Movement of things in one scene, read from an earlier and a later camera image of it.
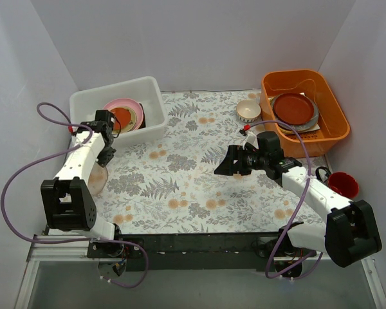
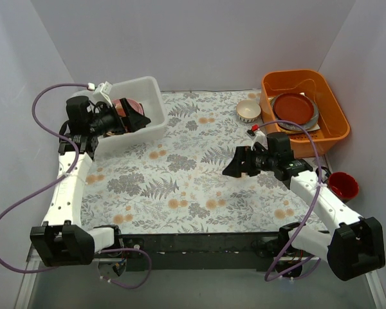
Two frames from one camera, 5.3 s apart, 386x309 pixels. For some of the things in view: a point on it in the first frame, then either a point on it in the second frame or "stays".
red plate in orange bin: [294, 108] stays
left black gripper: [107, 155] → [124, 115]
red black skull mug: [342, 183] stays
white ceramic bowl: [248, 111] stays
